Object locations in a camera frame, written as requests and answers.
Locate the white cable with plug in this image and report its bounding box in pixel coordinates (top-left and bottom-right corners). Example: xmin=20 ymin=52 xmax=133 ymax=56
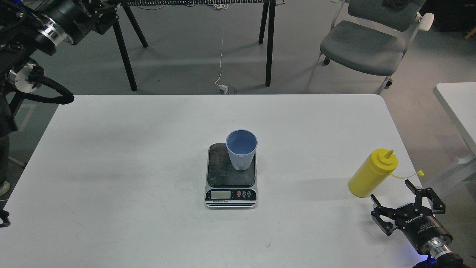
xmin=214 ymin=17 xmax=232 ymax=94

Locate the grey office chair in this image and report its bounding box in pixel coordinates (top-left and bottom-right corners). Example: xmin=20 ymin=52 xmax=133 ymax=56
xmin=315 ymin=0 xmax=435 ymax=95

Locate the digital kitchen scale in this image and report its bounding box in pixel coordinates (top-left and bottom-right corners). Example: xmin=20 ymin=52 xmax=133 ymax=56
xmin=205 ymin=144 xmax=257 ymax=209

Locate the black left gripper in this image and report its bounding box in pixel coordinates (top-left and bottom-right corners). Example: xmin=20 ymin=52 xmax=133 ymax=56
xmin=36 ymin=0 xmax=118 ymax=46

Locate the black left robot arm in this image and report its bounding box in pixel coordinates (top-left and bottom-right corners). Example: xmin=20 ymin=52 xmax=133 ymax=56
xmin=0 ymin=0 xmax=120 ymax=195

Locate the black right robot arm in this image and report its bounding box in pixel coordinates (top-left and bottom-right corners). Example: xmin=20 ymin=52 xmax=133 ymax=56
xmin=370 ymin=179 xmax=468 ymax=268

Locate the blue ribbed plastic cup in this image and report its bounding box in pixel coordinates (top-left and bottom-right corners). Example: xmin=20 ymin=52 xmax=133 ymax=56
xmin=225 ymin=129 xmax=257 ymax=171

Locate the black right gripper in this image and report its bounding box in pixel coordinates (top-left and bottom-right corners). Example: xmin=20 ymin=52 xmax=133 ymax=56
xmin=370 ymin=179 xmax=453 ymax=256

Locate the black trestle table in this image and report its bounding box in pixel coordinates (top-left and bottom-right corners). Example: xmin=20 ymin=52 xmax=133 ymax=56
xmin=107 ymin=0 xmax=278 ymax=87

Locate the yellow squeeze bottle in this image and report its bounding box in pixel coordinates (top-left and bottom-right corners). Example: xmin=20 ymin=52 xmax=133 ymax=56
xmin=347 ymin=148 xmax=425 ymax=197

